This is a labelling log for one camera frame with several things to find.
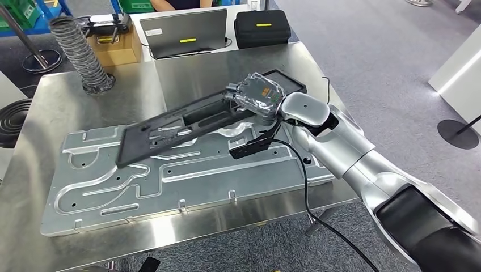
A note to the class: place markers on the person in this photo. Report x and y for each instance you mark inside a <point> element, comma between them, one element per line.
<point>180,3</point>

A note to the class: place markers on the black handheld device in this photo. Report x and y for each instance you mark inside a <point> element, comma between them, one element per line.
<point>105,24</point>

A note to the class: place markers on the stamped sheet metal panel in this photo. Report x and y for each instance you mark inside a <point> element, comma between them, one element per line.
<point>225,187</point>

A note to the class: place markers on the black plastic plate holder part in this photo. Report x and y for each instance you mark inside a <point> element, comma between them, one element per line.
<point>131,146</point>

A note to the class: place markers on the chrome stanchion post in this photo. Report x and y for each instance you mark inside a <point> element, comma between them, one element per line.
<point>41,62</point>

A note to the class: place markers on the white desk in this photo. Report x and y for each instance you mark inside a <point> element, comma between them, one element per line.
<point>231,49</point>

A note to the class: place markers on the blue metal frame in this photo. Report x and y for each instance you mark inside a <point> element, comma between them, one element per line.
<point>56,5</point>

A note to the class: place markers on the black zip case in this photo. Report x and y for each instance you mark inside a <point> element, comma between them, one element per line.
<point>263,35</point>

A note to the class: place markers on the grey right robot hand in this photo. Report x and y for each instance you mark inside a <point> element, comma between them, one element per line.
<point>259,99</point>

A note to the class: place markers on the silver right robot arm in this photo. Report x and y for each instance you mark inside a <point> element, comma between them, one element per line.
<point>357,157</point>

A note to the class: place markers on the black stanchion post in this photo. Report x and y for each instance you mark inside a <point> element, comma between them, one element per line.
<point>456,133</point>

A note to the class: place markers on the grey laptop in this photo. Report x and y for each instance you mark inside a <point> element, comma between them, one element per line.
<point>188,30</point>

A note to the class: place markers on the green plastic crate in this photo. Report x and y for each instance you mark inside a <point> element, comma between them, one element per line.
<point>19,13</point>
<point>135,5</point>

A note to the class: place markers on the stainless steel workbench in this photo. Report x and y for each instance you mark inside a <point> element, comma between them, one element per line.
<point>56,105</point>

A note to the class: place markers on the black ribbed round base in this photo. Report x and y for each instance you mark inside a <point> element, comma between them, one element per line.
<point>13,124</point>

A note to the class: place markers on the white lit display block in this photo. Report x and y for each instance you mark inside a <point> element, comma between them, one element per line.
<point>462,75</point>

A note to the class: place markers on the cardboard box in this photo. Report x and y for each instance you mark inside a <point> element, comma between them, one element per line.
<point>116,50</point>

